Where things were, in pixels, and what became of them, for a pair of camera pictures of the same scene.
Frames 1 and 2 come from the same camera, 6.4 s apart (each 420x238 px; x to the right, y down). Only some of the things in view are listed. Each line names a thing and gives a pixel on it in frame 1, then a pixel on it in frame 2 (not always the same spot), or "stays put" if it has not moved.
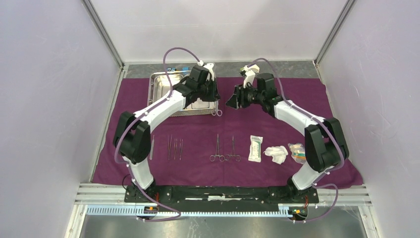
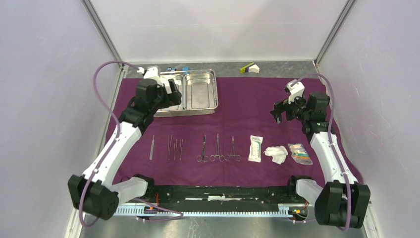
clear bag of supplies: x=298 y=152 stays put
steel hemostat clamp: x=222 y=157 stays put
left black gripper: x=214 y=95 → x=171 y=99
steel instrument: x=181 y=147 stays put
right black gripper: x=238 y=97 → x=281 y=106
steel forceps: x=169 y=145 stays put
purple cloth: x=244 y=147 stays put
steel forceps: x=175 y=147 stays put
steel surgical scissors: x=216 y=111 → x=203 y=158
